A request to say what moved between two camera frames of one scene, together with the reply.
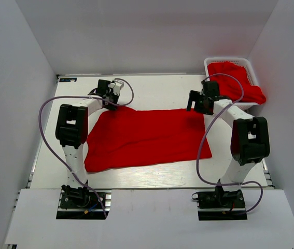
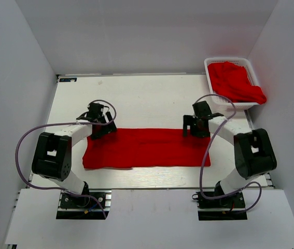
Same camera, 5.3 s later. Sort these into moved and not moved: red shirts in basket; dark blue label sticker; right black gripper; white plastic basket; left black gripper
Moved: left black gripper; right black gripper
Not moved: dark blue label sticker; red shirts in basket; white plastic basket
